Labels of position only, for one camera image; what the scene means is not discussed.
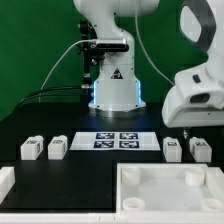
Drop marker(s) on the white marker sheet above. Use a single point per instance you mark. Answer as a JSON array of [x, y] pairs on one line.
[[134, 141]]

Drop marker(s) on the white front rail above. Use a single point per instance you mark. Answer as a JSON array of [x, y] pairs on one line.
[[14, 218]]

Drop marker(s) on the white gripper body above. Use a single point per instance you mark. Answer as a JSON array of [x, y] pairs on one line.
[[197, 109]]

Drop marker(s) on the white square tabletop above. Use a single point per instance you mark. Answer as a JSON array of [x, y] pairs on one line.
[[167, 188]]

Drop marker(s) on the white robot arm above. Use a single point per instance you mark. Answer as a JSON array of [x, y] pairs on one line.
[[117, 91]]

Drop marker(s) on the white block left edge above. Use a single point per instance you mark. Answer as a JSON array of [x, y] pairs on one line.
[[7, 181]]

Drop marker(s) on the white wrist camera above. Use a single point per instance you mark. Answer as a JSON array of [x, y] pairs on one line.
[[196, 87]]

